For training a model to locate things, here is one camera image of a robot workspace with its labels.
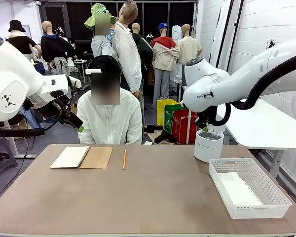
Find mannequin black bucket hat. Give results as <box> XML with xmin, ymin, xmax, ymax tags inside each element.
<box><xmin>5</xmin><ymin>20</ymin><xmax>43</xmax><ymax>64</ymax></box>

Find red recycling bin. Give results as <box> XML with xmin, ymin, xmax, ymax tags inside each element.
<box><xmin>171</xmin><ymin>110</ymin><xmax>199</xmax><ymax>145</ymax></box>

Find yellow recycling bin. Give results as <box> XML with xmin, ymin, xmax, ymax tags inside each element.
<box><xmin>156</xmin><ymin>99</ymin><xmax>180</xmax><ymax>127</ymax></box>

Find large white side table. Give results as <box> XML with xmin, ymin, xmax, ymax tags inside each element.
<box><xmin>221</xmin><ymin>98</ymin><xmax>296</xmax><ymax>180</ymax></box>

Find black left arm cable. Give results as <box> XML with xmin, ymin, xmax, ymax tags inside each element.
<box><xmin>0</xmin><ymin>91</ymin><xmax>80</xmax><ymax>139</ymax></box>

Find white desk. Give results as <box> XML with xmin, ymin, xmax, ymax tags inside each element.
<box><xmin>2</xmin><ymin>120</ymin><xmax>38</xmax><ymax>159</ymax></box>

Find mannequin blue cap red jacket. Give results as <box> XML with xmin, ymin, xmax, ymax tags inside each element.
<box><xmin>151</xmin><ymin>23</ymin><xmax>181</xmax><ymax>110</ymax></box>

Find tall mannequin white shirt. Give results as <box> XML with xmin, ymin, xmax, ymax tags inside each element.
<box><xmin>111</xmin><ymin>0</ymin><xmax>143</xmax><ymax>99</ymax></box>

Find white paper sheet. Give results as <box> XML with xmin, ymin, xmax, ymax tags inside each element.
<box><xmin>215</xmin><ymin>171</ymin><xmax>263</xmax><ymax>206</ymax></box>

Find seated person white hooded jacket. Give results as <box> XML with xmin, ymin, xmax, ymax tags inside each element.
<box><xmin>76</xmin><ymin>87</ymin><xmax>143</xmax><ymax>145</ymax></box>

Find mannequin dark green jacket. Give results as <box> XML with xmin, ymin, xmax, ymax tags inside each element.
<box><xmin>131</xmin><ymin>23</ymin><xmax>154</xmax><ymax>86</ymax></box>

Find white perforated plastic basket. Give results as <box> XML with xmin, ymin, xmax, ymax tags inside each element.
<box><xmin>208</xmin><ymin>158</ymin><xmax>293</xmax><ymax>219</ymax></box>

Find white oval fan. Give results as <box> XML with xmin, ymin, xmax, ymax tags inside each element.
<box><xmin>171</xmin><ymin>25</ymin><xmax>184</xmax><ymax>43</ymax></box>

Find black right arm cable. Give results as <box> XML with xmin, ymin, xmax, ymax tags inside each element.
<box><xmin>207</xmin><ymin>51</ymin><xmax>296</xmax><ymax>127</ymax></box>

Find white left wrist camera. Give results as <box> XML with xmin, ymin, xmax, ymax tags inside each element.
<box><xmin>65</xmin><ymin>75</ymin><xmax>82</xmax><ymax>90</ymax></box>

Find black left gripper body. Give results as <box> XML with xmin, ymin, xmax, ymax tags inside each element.
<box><xmin>38</xmin><ymin>95</ymin><xmax>72</xmax><ymax>119</ymax></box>

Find black baseball cap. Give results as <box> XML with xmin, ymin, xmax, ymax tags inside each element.
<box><xmin>85</xmin><ymin>55</ymin><xmax>121</xmax><ymax>75</ymax></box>

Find white round trash bin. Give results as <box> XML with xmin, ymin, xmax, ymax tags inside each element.
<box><xmin>193</xmin><ymin>124</ymin><xmax>225</xmax><ymax>164</ymax></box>

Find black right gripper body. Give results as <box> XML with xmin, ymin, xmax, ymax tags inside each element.
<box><xmin>193</xmin><ymin>106</ymin><xmax>217</xmax><ymax>129</ymax></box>

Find grey stool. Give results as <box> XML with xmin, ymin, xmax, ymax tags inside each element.
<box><xmin>0</xmin><ymin>136</ymin><xmax>18</xmax><ymax>181</ymax></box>

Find black chair base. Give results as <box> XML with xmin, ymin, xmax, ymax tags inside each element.
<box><xmin>143</xmin><ymin>124</ymin><xmax>179</xmax><ymax>145</ymax></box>

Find mannequin cream shirt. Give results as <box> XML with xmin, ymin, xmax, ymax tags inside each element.
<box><xmin>177</xmin><ymin>24</ymin><xmax>203</xmax><ymax>66</ymax></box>

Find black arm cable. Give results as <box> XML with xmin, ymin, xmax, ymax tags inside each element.
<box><xmin>0</xmin><ymin>91</ymin><xmax>80</xmax><ymax>139</ymax></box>
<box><xmin>207</xmin><ymin>51</ymin><xmax>296</xmax><ymax>127</ymax></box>

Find green recycling bin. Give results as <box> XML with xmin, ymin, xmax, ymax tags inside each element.
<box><xmin>164</xmin><ymin>104</ymin><xmax>188</xmax><ymax>135</ymax></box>

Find mannequin torso blue jeans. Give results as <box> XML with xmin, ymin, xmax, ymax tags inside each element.
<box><xmin>32</xmin><ymin>61</ymin><xmax>46</xmax><ymax>76</ymax></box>

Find mannequin black hoodie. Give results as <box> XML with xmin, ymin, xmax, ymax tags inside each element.
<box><xmin>40</xmin><ymin>21</ymin><xmax>76</xmax><ymax>76</ymax></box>

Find mannequin green checked hat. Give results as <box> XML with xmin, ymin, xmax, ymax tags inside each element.
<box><xmin>84</xmin><ymin>3</ymin><xmax>119</xmax><ymax>59</ymax></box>

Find spiral notebook brown cover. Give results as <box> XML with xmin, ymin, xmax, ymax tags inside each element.
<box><xmin>49</xmin><ymin>146</ymin><xmax>113</xmax><ymax>170</ymax></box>

